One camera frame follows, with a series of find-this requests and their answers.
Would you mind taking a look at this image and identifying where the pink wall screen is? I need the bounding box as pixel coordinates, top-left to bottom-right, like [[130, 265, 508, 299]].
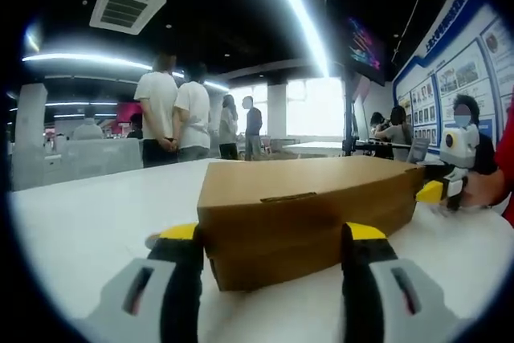
[[116, 101, 142, 124]]

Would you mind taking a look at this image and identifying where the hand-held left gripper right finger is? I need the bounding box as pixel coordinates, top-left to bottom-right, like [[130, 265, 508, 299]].
[[340, 221, 459, 343]]

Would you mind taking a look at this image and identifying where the long ceiling light strip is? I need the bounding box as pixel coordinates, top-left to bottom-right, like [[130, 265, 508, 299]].
[[256, 0, 335, 79]]

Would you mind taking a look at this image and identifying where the white office chair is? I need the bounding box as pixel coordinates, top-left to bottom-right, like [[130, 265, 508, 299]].
[[407, 137, 430, 164]]

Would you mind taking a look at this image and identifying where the black tripod stand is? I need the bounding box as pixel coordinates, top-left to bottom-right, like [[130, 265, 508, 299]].
[[341, 65, 359, 156]]

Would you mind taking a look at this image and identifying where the ceiling air conditioner vent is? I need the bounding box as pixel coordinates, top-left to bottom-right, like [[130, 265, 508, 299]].
[[88, 0, 168, 35]]

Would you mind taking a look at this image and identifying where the brown cardboard shoe box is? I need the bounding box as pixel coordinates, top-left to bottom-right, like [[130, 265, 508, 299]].
[[196, 154, 426, 292]]

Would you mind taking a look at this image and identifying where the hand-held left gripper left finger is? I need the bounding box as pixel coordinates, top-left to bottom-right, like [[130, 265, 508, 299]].
[[82, 222, 204, 343]]

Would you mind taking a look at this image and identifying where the colourful ceiling screen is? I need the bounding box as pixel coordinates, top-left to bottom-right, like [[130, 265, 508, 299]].
[[345, 17, 386, 83]]

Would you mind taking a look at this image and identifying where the blue wall display board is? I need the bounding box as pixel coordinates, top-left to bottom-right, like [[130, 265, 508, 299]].
[[393, 0, 514, 155]]

